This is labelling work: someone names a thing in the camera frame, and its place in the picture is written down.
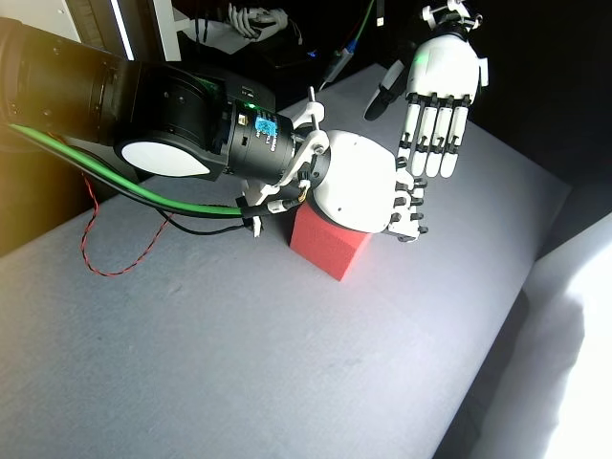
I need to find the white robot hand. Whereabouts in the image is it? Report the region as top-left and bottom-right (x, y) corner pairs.
(309, 128), (430, 245)
(363, 35), (490, 180)

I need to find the red foam cube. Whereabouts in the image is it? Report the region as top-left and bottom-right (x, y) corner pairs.
(289, 203), (374, 282)

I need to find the spare white robot hand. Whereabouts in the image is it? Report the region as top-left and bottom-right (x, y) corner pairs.
(227, 2), (291, 44)

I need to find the white adapter with blue plug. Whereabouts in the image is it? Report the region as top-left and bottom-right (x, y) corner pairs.
(320, 45), (358, 90)

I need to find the grey table cloth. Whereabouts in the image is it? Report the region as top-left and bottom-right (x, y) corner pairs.
(0, 63), (574, 459)

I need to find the thin green cable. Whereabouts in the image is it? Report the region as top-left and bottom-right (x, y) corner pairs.
(351, 0), (378, 49)

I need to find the thin black cable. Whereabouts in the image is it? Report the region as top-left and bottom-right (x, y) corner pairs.
(95, 176), (250, 236)

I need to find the thick green cable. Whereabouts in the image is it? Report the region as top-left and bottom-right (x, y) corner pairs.
(7, 122), (245, 219)

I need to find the red black twisted wire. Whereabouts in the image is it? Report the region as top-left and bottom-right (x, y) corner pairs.
(79, 171), (176, 277)

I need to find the white metal frame column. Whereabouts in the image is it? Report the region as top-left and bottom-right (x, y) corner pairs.
(0, 0), (183, 63)

